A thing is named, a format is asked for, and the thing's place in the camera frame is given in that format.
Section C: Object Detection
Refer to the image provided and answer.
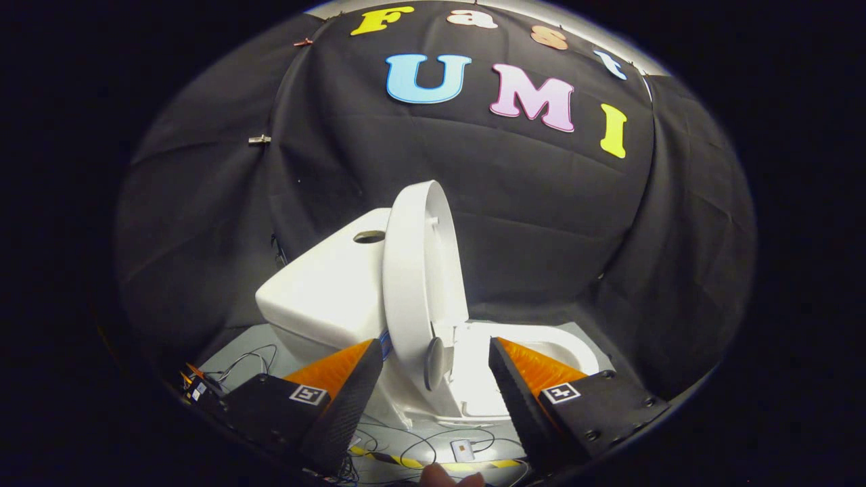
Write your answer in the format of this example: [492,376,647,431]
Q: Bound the black backdrop cloth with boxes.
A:
[115,0,757,401]

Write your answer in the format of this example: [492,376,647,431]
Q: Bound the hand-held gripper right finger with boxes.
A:
[488,336,670,474]

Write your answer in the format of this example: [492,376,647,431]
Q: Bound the white toilet lid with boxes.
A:
[382,179,470,394]

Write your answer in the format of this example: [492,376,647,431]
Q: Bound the white toilet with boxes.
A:
[255,207,601,431]

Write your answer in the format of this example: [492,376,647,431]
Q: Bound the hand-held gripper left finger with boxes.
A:
[216,338,384,476]

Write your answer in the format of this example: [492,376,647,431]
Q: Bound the yellow black hazard tape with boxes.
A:
[348,443,523,474]

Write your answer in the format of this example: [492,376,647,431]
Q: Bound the small wired electronics box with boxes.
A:
[179,364,229,408]

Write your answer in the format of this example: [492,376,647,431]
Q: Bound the black cable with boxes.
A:
[357,419,527,474]

